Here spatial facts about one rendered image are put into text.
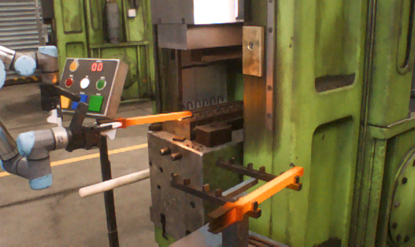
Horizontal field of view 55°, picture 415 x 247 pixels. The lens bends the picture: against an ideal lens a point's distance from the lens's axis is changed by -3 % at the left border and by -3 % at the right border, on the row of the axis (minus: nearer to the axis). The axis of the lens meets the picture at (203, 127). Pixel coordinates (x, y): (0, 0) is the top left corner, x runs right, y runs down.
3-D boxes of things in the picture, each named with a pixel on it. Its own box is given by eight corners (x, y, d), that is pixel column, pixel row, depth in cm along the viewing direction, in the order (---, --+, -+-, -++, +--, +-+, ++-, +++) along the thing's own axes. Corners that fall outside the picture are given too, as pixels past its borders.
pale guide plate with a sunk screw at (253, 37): (260, 76, 143) (260, 27, 139) (242, 73, 150) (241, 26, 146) (264, 75, 145) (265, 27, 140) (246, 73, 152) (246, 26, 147)
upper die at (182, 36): (186, 50, 154) (186, 24, 151) (158, 47, 169) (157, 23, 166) (264, 42, 179) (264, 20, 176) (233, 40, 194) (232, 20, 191)
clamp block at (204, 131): (209, 147, 154) (209, 131, 152) (195, 143, 161) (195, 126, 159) (233, 140, 161) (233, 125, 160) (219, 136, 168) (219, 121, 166)
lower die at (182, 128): (190, 140, 163) (189, 119, 161) (162, 130, 178) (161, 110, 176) (263, 121, 188) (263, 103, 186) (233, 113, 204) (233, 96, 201)
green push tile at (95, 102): (99, 111, 187) (103, 96, 189) (86, 110, 190) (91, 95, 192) (101, 112, 189) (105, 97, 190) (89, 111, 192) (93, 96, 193)
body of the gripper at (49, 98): (43, 108, 180) (40, 81, 176) (63, 107, 182) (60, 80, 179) (42, 112, 173) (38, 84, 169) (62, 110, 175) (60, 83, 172)
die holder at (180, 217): (204, 259, 161) (201, 153, 149) (152, 223, 190) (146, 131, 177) (295, 214, 195) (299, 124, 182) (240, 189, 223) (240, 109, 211)
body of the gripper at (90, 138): (94, 142, 150) (62, 148, 142) (92, 119, 147) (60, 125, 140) (103, 147, 144) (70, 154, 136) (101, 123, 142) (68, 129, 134)
